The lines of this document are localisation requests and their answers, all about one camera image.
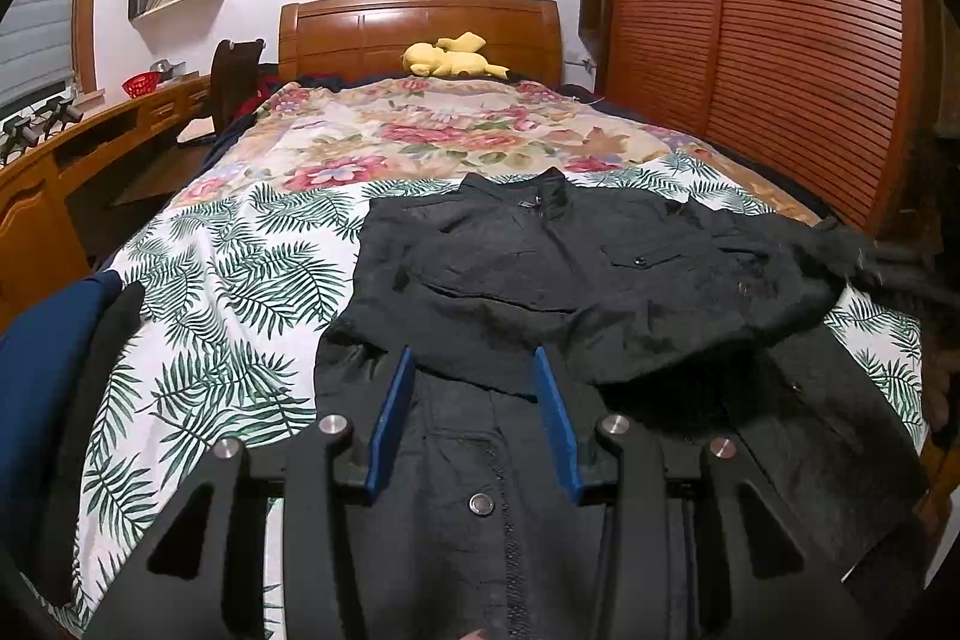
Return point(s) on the wooden bed headboard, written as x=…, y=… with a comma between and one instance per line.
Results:
x=420, y=29

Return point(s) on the dark wooden chair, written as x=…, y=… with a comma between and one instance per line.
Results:
x=232, y=78

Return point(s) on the wooden desk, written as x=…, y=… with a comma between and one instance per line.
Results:
x=45, y=190

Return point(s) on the folded blue cloth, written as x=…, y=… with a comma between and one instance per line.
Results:
x=45, y=385

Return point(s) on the red basket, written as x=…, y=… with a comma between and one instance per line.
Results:
x=142, y=84

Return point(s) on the bed with leaf-print cover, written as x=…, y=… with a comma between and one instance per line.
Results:
x=247, y=280

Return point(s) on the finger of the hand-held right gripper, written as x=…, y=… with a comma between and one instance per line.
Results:
x=907, y=259
x=911, y=289

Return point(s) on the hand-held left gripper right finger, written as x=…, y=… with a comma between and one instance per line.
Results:
x=556, y=419

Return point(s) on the grey window blinds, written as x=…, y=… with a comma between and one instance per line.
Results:
x=37, y=25

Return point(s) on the yellow plush toy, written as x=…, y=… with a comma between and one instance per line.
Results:
x=450, y=59

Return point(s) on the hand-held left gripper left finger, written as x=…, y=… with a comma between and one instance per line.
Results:
x=391, y=419

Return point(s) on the floral blanket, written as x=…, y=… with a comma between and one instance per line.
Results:
x=420, y=130

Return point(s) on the black jacket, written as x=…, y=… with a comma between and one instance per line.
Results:
x=562, y=265

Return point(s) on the wooden louvered wardrobe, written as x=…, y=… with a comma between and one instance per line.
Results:
x=757, y=10

